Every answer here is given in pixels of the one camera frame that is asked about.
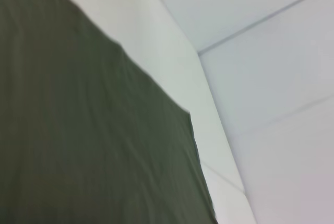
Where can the dark green t-shirt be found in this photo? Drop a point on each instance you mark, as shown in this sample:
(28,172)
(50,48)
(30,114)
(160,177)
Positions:
(78,130)

